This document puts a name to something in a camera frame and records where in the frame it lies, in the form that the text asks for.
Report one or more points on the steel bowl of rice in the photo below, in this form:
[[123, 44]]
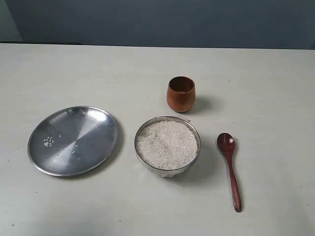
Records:
[[167, 146]]

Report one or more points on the dark red wooden spoon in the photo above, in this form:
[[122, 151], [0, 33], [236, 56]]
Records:
[[226, 145]]

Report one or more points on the round steel plate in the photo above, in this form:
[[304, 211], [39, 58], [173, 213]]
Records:
[[73, 141]]

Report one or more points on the brown wooden cup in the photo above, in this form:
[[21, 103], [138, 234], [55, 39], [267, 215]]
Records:
[[180, 94]]

